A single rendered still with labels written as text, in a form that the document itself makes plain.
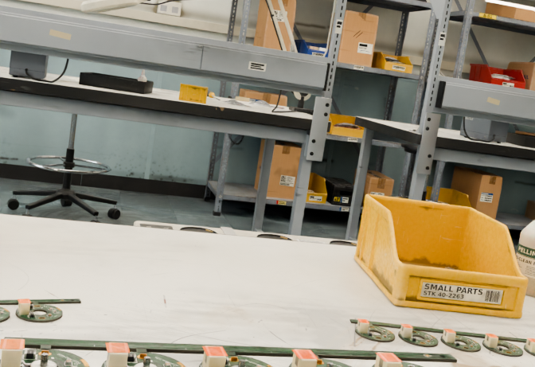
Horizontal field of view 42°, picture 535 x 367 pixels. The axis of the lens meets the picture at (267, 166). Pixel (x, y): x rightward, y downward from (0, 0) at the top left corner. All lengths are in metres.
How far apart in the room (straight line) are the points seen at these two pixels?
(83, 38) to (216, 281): 1.97
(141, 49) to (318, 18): 2.49
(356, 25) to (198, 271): 3.94
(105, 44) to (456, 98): 1.30
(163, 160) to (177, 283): 4.14
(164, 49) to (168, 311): 2.03
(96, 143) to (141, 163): 0.31
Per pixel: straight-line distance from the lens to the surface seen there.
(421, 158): 2.74
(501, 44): 5.32
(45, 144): 4.60
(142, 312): 0.43
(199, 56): 2.45
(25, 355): 0.21
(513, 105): 2.87
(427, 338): 0.46
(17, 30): 2.44
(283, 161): 4.31
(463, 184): 5.02
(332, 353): 0.24
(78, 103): 2.50
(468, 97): 2.77
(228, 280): 0.51
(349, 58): 4.39
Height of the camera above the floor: 0.90
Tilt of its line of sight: 8 degrees down
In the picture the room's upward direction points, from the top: 9 degrees clockwise
